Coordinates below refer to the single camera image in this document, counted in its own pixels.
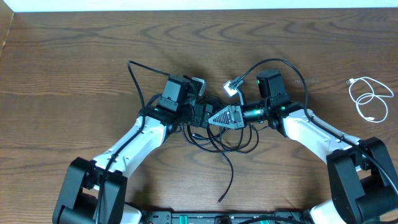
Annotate black USB cable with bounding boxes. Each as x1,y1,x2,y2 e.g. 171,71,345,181
180,95,261,203

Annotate white USB cable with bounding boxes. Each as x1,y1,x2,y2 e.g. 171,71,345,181
345,76,395,124

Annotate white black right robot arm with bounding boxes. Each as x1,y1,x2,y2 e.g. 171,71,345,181
208,70,397,223

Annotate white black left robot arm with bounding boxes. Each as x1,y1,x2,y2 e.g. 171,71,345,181
52,75,207,223

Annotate light wooden side board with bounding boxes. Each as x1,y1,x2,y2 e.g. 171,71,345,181
0,0,14,54

